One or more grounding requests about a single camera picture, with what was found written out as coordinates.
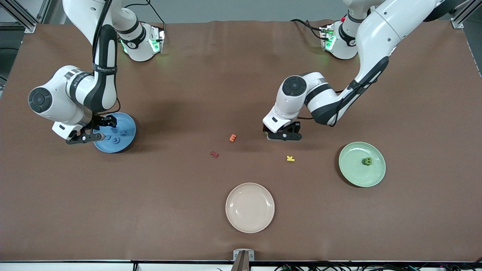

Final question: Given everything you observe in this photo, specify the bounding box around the blue plate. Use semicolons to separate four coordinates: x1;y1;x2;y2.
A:
93;112;137;154

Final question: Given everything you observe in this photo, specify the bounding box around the green plate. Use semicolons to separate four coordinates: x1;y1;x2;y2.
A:
338;142;386;188

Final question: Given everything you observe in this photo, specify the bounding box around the silver base connector box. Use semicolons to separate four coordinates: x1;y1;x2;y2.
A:
319;26;336;51
150;26;166;54

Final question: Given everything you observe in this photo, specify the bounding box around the beige plate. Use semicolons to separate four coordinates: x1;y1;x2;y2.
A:
225;183;275;234

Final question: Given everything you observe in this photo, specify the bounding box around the brown table cover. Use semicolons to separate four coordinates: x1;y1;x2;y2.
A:
0;20;482;262

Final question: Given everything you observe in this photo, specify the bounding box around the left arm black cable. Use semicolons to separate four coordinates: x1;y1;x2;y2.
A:
296;87;356;122

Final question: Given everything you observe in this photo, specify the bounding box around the black base cable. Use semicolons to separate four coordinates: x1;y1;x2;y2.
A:
290;18;325;40
113;0;167;42

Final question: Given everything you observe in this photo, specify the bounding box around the aluminium frame profile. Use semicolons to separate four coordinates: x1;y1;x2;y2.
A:
0;0;52;33
450;0;482;29

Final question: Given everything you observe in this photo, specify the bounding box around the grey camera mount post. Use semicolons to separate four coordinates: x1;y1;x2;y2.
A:
230;249;255;271

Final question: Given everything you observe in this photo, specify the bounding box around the white table frame rail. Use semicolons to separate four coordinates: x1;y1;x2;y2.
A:
0;260;482;271

